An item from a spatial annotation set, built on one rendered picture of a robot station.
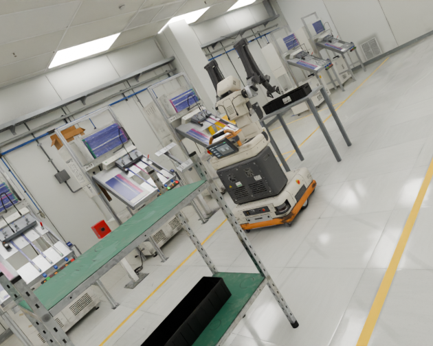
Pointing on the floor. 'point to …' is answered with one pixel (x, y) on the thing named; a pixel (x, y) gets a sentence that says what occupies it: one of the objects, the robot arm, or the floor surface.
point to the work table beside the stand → (316, 120)
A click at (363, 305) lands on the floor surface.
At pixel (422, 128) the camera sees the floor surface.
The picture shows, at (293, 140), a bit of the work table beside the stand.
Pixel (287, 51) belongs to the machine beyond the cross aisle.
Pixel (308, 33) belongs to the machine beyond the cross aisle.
